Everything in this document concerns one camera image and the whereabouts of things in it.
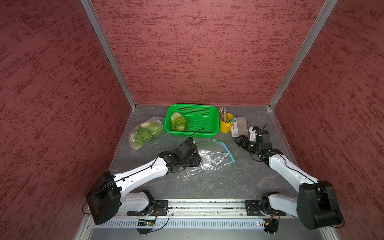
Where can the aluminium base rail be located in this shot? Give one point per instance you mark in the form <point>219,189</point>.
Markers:
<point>187,208</point>

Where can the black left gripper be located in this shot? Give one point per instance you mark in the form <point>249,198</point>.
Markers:
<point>196,161</point>

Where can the chinese cabbage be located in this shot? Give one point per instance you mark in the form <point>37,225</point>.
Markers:
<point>141,137</point>
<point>178,123</point>
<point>156,128</point>

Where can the aluminium left corner post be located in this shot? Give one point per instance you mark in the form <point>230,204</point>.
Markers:
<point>96,24</point>

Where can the green plastic perforated basket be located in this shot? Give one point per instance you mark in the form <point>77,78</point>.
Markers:
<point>202,120</point>

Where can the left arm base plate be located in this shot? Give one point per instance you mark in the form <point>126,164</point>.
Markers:
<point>156,208</point>

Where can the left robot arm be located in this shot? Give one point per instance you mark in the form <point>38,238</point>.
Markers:
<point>113,194</point>

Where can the clear zipper bag blue seal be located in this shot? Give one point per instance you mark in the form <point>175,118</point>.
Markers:
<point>150,120</point>

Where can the yellow pencil cup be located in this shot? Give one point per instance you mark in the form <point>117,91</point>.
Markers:
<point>225,126</point>

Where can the blue white small box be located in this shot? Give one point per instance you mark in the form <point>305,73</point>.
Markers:
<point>234,129</point>

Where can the aluminium corner post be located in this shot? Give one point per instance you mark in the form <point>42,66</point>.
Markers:
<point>317,26</point>
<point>96,24</point>

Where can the spare clear zipper bag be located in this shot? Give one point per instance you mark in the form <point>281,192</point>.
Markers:
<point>214,154</point>

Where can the aluminium right corner post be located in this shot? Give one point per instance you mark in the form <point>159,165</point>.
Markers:
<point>317,26</point>

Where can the perforated white cable tray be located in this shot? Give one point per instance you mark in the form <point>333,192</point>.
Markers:
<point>226,224</point>

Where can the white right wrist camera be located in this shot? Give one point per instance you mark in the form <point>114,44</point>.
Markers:
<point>256,134</point>

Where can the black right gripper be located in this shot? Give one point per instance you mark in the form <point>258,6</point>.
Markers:
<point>242,141</point>

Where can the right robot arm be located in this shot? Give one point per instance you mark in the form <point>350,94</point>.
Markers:
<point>316,205</point>

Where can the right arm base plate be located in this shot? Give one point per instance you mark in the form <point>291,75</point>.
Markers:
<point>255,208</point>

